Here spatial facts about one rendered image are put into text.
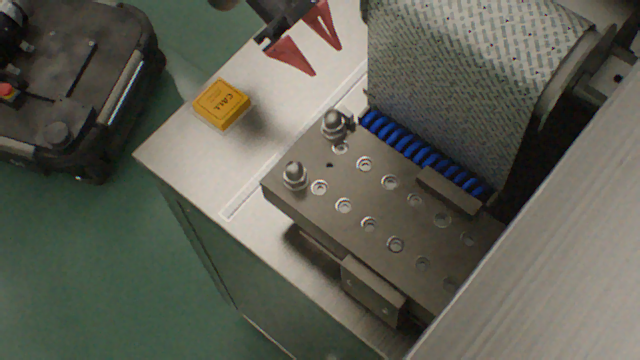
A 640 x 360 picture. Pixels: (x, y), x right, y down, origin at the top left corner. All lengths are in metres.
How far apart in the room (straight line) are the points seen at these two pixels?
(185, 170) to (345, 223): 0.33
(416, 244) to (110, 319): 1.29
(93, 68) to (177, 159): 1.02
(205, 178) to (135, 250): 1.00
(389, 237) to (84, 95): 1.34
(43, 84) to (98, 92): 0.16
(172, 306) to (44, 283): 0.38
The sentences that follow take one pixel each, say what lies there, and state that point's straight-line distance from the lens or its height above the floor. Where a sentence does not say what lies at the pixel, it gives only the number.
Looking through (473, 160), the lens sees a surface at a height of 1.06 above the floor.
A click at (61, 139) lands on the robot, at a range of 2.05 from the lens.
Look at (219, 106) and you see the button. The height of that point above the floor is 0.92.
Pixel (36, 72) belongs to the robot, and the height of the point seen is 0.26.
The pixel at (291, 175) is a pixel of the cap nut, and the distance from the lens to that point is 1.03.
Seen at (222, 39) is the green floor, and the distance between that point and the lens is 2.51.
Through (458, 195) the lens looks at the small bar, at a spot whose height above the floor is 1.05.
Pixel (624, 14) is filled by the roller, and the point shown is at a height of 1.23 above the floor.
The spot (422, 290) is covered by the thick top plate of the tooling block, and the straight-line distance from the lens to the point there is 1.01.
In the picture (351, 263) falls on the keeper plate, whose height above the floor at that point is 1.02.
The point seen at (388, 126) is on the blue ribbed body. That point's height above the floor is 1.04.
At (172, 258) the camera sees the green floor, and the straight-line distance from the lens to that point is 2.18.
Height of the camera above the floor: 1.99
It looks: 65 degrees down
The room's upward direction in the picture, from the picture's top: 7 degrees counter-clockwise
